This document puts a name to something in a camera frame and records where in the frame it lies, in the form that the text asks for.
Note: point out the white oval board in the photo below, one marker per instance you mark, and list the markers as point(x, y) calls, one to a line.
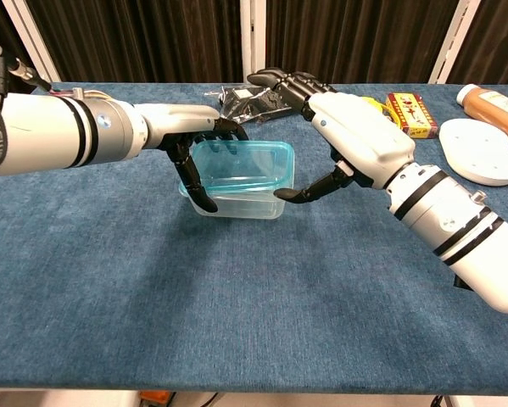
point(478, 148)

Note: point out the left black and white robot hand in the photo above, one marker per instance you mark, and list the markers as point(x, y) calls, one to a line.
point(177, 123)

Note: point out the orange object under table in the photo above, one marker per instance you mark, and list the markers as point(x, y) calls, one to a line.
point(154, 399)

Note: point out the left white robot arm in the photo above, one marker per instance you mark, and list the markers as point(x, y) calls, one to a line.
point(46, 127)

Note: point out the blue felt table cover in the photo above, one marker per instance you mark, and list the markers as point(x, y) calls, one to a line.
point(194, 297)

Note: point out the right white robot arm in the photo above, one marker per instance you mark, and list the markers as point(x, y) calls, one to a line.
point(470, 237)

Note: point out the clear plastic storage container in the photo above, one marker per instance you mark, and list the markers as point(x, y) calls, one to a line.
point(245, 207)

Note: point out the red and yellow carton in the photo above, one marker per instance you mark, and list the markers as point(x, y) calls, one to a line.
point(410, 112)

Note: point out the black item in plastic bag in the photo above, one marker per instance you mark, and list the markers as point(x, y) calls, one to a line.
point(245, 104)

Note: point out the blue transparent plastic container lid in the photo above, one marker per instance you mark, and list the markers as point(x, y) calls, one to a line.
point(253, 163)

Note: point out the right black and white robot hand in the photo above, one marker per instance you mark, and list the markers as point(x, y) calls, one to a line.
point(359, 135)

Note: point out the brown bottle with white cap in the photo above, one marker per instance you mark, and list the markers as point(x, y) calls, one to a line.
point(495, 110)

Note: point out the white frame post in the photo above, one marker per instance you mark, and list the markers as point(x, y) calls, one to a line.
point(252, 38)
point(33, 38)
point(455, 38)

